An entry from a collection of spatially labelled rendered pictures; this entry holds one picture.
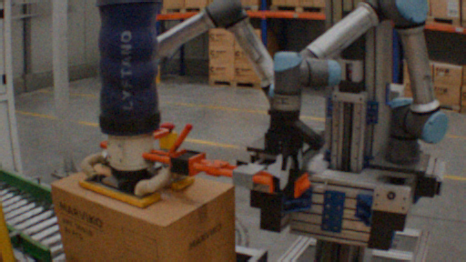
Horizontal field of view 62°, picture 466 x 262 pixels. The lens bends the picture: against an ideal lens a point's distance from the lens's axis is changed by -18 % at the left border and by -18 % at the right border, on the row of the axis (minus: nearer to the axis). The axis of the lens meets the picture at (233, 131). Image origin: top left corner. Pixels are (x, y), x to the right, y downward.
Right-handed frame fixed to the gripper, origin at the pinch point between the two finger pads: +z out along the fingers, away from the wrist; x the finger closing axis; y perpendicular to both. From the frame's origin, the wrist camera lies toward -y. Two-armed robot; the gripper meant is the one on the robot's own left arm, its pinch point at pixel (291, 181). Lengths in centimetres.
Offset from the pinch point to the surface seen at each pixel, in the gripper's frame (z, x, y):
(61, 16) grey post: -57, -155, 309
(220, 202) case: 16.6, -10.2, 30.1
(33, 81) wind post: 80, -490, 894
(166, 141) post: 11, -46, 82
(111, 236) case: 26, 20, 56
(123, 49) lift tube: -36, 9, 54
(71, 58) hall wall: 43, -649, 922
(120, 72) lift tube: -29, 9, 55
